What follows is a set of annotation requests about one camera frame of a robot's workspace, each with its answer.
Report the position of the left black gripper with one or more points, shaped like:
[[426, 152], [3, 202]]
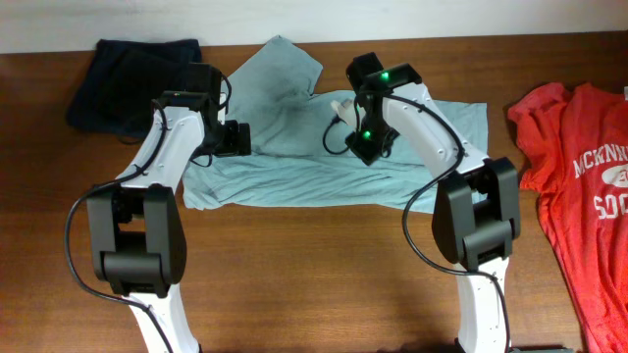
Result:
[[235, 142]]

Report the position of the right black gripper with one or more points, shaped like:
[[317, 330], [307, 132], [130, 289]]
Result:
[[368, 153]]

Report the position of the light grey-green t-shirt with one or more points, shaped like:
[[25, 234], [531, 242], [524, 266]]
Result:
[[296, 159]]

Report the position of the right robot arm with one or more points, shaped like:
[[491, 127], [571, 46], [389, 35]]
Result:
[[476, 214]]

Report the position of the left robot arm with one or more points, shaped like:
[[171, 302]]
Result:
[[137, 240]]

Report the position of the folded navy blue garment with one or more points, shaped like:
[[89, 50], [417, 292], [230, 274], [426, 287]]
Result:
[[123, 79]]

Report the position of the red printed t-shirt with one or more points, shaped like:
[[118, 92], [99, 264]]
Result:
[[575, 141]]

